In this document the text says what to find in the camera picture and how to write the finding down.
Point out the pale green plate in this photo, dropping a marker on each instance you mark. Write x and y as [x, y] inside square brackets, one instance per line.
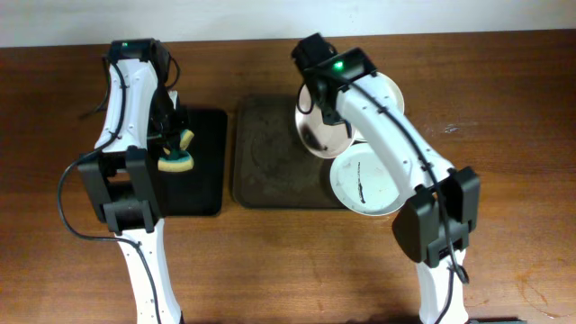
[369, 182]

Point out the cream white plate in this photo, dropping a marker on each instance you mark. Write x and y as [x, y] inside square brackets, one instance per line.
[372, 104]

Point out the black small tray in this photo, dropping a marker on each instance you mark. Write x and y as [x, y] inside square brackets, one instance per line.
[198, 192]

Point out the dark brown serving tray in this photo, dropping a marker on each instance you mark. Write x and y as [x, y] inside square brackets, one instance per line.
[272, 168]

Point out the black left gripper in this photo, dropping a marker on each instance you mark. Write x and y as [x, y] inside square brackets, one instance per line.
[170, 130]

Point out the pink plate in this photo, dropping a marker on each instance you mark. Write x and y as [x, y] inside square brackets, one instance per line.
[320, 139]

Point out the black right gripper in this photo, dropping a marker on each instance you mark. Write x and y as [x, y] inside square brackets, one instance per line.
[331, 115]

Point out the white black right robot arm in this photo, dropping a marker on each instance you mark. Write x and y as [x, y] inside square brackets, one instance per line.
[437, 205]

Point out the green and yellow sponge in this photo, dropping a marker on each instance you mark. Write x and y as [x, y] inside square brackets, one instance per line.
[177, 160]

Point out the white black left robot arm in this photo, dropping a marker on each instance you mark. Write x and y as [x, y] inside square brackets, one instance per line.
[144, 126]

